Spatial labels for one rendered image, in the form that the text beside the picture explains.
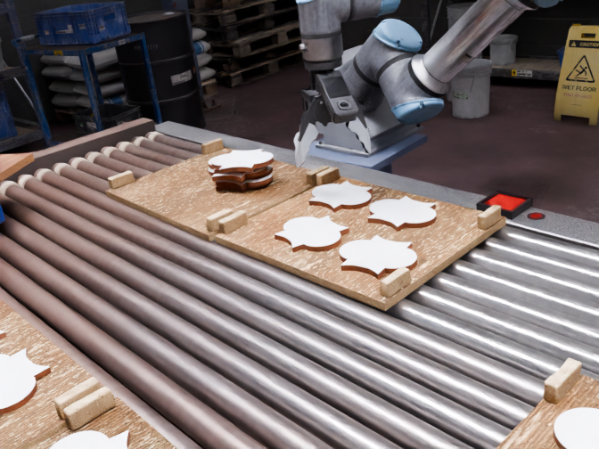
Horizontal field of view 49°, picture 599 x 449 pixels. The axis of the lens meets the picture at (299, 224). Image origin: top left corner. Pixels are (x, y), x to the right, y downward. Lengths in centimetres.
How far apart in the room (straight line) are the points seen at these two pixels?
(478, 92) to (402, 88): 333
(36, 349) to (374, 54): 105
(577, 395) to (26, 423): 66
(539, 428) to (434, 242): 46
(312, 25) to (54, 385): 73
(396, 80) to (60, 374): 103
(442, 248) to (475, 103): 384
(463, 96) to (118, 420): 429
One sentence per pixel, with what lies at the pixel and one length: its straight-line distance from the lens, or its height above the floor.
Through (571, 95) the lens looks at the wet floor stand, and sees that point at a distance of 480.
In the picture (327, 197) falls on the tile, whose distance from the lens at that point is 134.
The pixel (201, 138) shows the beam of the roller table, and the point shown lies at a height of 91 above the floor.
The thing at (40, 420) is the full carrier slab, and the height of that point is 94.
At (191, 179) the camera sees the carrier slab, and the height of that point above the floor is 94.
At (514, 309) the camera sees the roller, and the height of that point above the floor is 91.
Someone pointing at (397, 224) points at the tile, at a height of 95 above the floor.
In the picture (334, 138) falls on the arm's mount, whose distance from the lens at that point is 182.
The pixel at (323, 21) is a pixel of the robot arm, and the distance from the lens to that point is 123.
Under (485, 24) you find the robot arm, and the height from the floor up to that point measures 121.
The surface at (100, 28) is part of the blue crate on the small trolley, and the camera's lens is 457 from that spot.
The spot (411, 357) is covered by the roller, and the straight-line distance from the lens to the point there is 91.
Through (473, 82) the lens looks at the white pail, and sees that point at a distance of 490.
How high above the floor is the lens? 147
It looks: 25 degrees down
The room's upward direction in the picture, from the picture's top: 7 degrees counter-clockwise
